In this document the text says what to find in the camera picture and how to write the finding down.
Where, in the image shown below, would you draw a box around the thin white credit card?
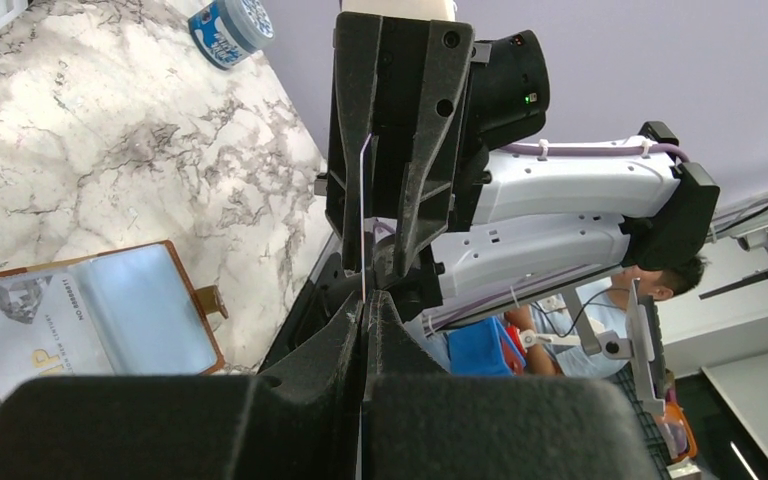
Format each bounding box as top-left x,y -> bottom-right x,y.
358,133 -> 373,305

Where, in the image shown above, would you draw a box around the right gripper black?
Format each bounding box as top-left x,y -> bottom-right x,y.
326,11 -> 550,276

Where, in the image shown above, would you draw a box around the brown leather card holder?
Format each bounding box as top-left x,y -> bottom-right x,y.
0,240 -> 226,404

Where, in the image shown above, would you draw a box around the person in background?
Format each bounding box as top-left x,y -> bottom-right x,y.
504,255 -> 708,379

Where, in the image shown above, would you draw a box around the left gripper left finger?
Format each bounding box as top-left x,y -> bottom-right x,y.
0,294 -> 363,479

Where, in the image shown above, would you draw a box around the silver vip card in holder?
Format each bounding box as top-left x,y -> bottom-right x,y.
0,270 -> 114,404

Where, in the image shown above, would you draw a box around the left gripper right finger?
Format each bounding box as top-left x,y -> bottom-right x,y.
362,291 -> 663,479

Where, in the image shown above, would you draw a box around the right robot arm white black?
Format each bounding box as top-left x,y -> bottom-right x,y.
320,11 -> 720,326

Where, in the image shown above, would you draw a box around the blue white small jar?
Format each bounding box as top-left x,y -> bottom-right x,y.
187,0 -> 275,70

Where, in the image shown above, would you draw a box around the blue box in background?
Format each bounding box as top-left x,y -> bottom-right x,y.
448,317 -> 526,376

